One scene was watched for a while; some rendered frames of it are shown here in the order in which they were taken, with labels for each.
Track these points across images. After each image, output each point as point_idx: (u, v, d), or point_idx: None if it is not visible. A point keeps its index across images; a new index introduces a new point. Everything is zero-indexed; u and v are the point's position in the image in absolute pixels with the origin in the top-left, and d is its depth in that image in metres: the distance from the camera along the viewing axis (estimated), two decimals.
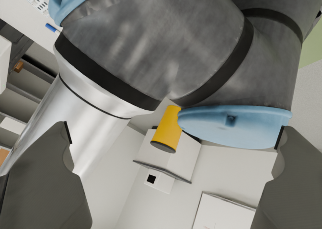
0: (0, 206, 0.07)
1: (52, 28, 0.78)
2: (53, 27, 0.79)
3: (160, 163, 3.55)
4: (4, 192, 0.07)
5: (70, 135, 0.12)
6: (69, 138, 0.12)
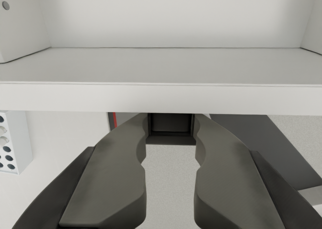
0: (82, 172, 0.08)
1: None
2: None
3: None
4: (87, 161, 0.09)
5: (150, 126, 0.13)
6: (149, 129, 0.13)
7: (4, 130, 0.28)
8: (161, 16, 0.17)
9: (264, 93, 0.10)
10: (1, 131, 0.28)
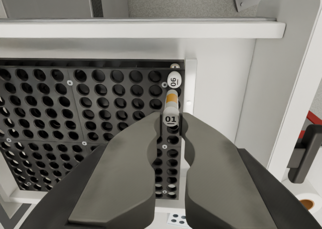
0: (92, 169, 0.08)
1: None
2: None
3: None
4: (98, 159, 0.09)
5: (162, 127, 0.13)
6: (160, 130, 0.13)
7: None
8: (218, 125, 0.27)
9: (286, 129, 0.16)
10: None
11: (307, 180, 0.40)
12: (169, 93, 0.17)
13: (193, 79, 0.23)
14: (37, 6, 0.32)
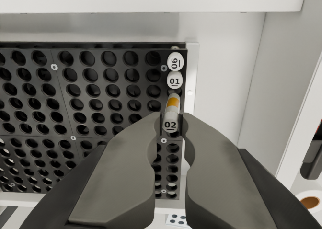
0: (92, 169, 0.08)
1: None
2: None
3: None
4: (98, 159, 0.09)
5: (161, 127, 0.13)
6: (160, 130, 0.13)
7: None
8: (222, 118, 0.25)
9: (305, 116, 0.14)
10: None
11: None
12: None
13: (194, 66, 0.21)
14: None
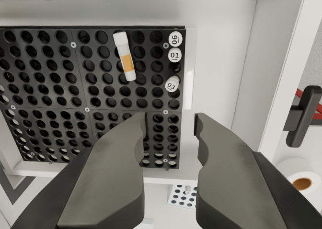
0: (79, 172, 0.08)
1: None
2: None
3: None
4: (85, 162, 0.09)
5: (147, 126, 0.13)
6: (146, 129, 0.13)
7: (188, 186, 0.42)
8: (218, 97, 0.28)
9: (283, 84, 0.17)
10: (187, 188, 0.42)
11: (305, 160, 0.41)
12: None
13: (193, 48, 0.24)
14: None
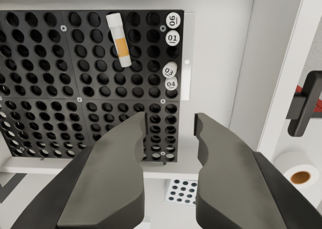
0: (79, 172, 0.08)
1: None
2: None
3: None
4: (85, 162, 0.09)
5: (147, 126, 0.13)
6: (146, 129, 0.13)
7: (176, 78, 0.20)
8: (217, 88, 0.27)
9: (288, 67, 0.16)
10: (176, 78, 0.19)
11: (304, 154, 0.40)
12: None
13: (191, 35, 0.23)
14: None
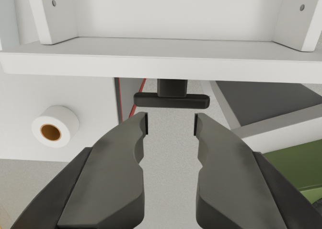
0: (79, 172, 0.08)
1: None
2: None
3: None
4: (85, 162, 0.09)
5: (147, 126, 0.13)
6: (146, 129, 0.13)
7: None
8: (165, 14, 0.22)
9: (234, 65, 0.15)
10: None
11: (77, 130, 0.39)
12: None
13: None
14: None
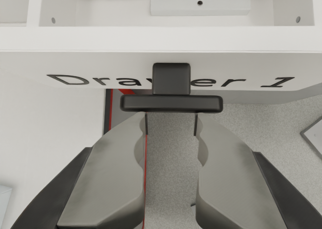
0: (79, 172, 0.08)
1: None
2: None
3: None
4: (85, 162, 0.09)
5: (147, 126, 0.13)
6: (146, 129, 0.13)
7: None
8: None
9: (247, 32, 0.12)
10: None
11: None
12: None
13: (228, 6, 0.21)
14: None
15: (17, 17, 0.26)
